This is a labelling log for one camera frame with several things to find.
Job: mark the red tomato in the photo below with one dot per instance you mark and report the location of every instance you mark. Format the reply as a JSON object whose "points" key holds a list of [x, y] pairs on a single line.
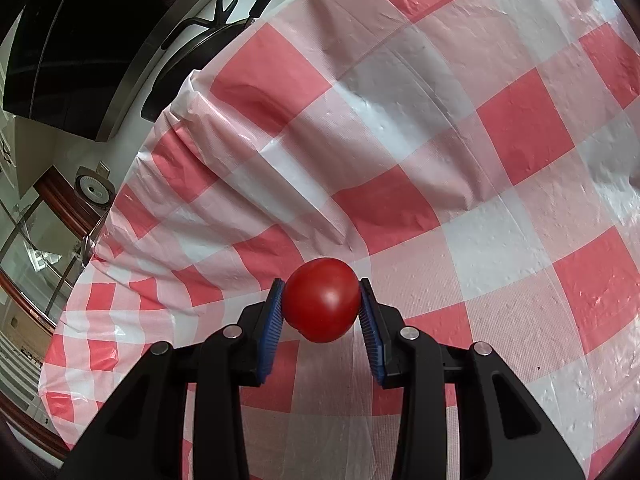
{"points": [[320, 300]]}

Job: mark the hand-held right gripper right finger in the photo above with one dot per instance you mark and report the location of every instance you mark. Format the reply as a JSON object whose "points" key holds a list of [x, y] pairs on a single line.
{"points": [[372, 340]]}

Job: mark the red white checkered plastic tablecloth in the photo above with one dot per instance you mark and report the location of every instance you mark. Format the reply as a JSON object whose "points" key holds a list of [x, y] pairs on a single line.
{"points": [[450, 160]]}

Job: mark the black frying pan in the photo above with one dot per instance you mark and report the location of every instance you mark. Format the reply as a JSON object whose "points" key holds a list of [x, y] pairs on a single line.
{"points": [[200, 52]]}

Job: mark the round metal wall fixture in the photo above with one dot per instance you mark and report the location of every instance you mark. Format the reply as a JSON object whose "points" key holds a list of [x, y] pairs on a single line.
{"points": [[92, 189]]}

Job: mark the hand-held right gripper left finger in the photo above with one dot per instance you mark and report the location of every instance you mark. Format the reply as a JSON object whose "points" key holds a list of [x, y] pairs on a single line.
{"points": [[270, 335]]}

